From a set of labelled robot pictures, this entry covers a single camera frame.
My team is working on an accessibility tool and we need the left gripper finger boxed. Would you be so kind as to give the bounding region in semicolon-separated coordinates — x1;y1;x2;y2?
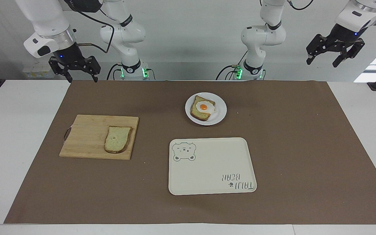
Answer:
333;39;365;68
306;34;332;65

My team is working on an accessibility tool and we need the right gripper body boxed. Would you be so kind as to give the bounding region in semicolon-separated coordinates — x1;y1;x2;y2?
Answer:
53;43;91;70

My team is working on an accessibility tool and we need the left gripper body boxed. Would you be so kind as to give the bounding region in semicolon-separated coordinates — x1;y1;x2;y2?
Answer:
328;23;365;50

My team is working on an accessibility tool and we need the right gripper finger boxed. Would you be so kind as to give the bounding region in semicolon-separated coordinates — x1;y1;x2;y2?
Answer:
78;56;102;83
48;56;73;83

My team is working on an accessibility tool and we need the round white plate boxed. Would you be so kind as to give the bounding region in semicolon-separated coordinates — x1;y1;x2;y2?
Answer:
185;92;227;126

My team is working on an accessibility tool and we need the wooden cutting board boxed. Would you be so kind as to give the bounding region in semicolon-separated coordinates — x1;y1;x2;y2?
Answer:
59;114;140;161

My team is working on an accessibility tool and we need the plain bread slice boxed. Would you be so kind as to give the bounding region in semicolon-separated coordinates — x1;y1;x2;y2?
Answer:
104;126;133;154

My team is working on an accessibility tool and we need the toasted bread slice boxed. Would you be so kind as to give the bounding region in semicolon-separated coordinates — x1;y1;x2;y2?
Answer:
190;95;216;122

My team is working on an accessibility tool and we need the fried egg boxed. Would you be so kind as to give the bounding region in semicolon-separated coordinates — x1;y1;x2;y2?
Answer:
196;101;215;115

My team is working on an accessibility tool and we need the cream tray with bear print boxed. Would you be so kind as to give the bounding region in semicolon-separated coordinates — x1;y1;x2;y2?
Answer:
168;137;258;196

